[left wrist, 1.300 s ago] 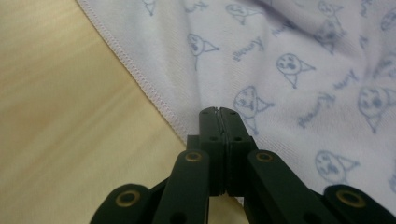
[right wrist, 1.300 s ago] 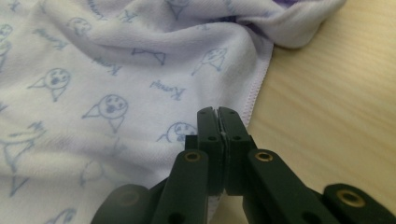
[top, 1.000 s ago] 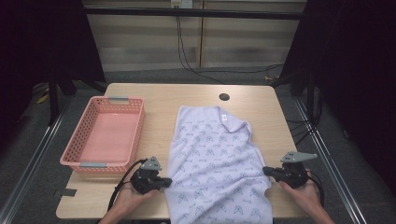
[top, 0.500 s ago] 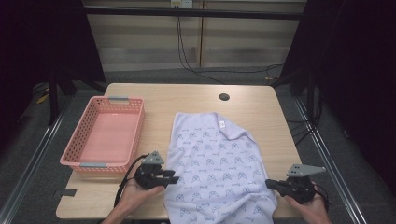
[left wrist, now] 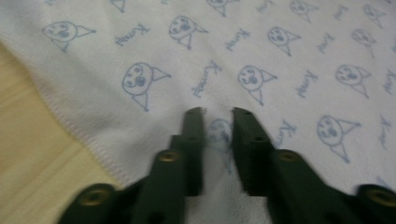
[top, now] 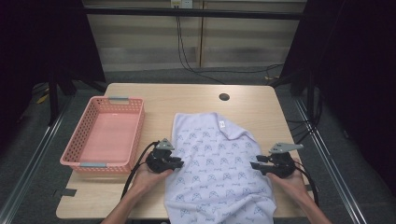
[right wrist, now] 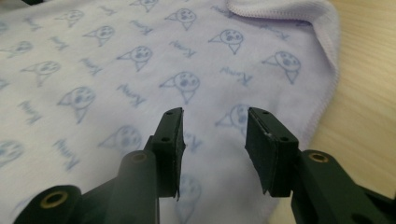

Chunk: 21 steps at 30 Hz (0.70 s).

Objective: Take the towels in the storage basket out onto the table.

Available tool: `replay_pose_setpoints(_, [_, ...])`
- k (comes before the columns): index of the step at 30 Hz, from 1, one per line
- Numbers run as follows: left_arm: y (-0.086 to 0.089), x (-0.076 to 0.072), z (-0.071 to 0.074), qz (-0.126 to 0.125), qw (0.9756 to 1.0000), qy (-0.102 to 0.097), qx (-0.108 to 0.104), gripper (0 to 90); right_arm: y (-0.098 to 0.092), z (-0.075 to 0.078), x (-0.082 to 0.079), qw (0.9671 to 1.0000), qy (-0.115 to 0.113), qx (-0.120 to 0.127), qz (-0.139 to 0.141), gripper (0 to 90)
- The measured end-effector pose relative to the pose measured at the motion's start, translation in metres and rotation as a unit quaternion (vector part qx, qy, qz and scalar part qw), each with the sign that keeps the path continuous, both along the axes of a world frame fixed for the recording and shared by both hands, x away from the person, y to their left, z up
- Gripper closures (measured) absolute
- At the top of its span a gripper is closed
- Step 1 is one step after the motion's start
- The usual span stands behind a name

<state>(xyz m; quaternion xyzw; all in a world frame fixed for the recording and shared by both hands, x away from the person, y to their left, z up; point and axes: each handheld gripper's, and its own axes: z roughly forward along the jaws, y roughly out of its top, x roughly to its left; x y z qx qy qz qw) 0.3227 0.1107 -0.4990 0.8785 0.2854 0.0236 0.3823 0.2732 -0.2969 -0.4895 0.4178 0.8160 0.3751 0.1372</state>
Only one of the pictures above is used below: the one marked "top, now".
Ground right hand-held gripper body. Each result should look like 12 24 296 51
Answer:
263 142 304 179

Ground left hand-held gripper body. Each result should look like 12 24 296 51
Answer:
145 138 176 175

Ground white patterned shirt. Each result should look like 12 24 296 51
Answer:
163 111 277 224

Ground pink plastic basket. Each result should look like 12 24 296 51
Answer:
59 95 146 175

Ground person's right hand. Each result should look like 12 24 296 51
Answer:
265 167 308 204

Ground person's left hand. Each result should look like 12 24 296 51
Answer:
132 159 174 196

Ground black tape piece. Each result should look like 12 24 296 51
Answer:
51 188 78 199

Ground dark curtain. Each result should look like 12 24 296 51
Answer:
0 0 106 153
278 0 396 195

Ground black metal stand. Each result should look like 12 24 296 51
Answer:
47 69 61 127

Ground yellow object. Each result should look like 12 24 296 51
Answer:
35 92 50 105

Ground black horizontal bar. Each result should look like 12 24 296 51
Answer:
83 7 305 21

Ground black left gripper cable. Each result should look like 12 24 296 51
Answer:
120 141 161 201

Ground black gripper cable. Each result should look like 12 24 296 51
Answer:
291 159 320 207
120 141 161 201

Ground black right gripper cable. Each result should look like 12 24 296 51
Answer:
291 159 320 207

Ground black floor cables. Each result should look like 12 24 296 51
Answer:
285 87 325 147

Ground metal floor rail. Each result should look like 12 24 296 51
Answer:
0 94 76 224
292 96 369 224

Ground black wall cable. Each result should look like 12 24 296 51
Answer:
176 15 284 85

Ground white wall socket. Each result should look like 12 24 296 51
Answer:
170 0 194 9

